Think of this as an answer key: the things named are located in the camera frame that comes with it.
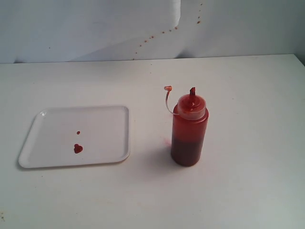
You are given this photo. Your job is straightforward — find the red sauce squeeze bottle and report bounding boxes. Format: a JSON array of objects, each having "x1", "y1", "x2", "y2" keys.
[{"x1": 170, "y1": 87, "x2": 209, "y2": 167}]

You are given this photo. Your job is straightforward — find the red sauce blob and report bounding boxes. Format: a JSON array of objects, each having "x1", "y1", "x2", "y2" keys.
[{"x1": 73, "y1": 144, "x2": 83, "y2": 154}]

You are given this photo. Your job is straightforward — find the white rectangular plastic tray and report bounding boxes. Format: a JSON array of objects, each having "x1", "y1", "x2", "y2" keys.
[{"x1": 18, "y1": 105, "x2": 131, "y2": 169}]

